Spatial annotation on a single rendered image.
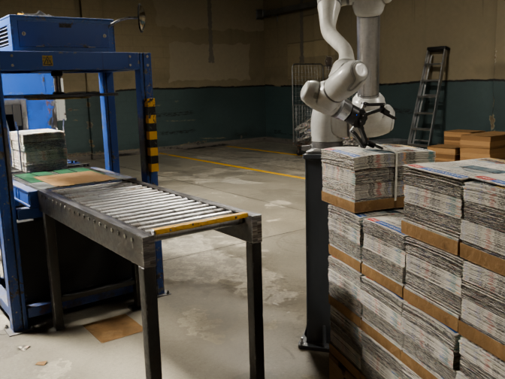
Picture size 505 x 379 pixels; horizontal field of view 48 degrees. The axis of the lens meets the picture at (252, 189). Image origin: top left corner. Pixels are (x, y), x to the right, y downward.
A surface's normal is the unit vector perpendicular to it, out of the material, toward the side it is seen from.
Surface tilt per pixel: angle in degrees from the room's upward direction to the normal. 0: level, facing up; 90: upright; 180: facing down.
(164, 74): 90
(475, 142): 91
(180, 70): 90
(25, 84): 90
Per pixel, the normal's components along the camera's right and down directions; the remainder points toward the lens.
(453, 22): -0.81, 0.13
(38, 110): 0.59, 0.13
